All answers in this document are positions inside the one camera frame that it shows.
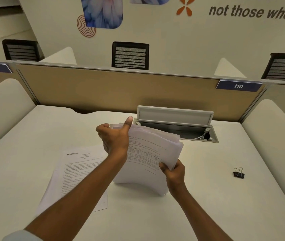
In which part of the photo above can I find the person's right hand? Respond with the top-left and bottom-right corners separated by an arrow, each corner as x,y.
159,159 -> 186,196

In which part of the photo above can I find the person's left hand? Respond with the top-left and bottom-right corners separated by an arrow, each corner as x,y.
96,116 -> 133,161

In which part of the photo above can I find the stack of printed papers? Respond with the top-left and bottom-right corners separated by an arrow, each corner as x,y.
110,122 -> 184,197

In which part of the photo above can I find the person's right forearm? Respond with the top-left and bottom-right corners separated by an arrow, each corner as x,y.
169,184 -> 249,241

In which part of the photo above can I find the person's left forearm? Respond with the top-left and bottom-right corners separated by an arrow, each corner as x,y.
24,148 -> 128,241

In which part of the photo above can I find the beige desk partition panel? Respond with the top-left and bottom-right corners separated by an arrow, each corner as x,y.
15,63 -> 266,123

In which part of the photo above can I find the printed paper sheet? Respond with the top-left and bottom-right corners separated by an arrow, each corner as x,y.
34,145 -> 108,216

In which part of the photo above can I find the black mesh office chair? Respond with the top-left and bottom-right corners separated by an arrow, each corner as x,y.
261,53 -> 285,82
2,39 -> 42,62
111,42 -> 150,70

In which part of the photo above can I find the plain white paper sheet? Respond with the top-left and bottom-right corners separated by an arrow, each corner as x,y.
34,169 -> 65,216

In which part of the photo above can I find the light blue sleeve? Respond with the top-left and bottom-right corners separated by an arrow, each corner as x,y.
2,229 -> 43,241

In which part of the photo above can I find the grey desk cable box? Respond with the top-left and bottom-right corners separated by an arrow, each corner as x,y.
133,105 -> 219,143

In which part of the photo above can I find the white cable plug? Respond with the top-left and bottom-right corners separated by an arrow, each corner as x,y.
194,127 -> 213,141

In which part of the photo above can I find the blue flower wall poster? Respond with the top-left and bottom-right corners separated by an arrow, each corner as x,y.
80,0 -> 123,29

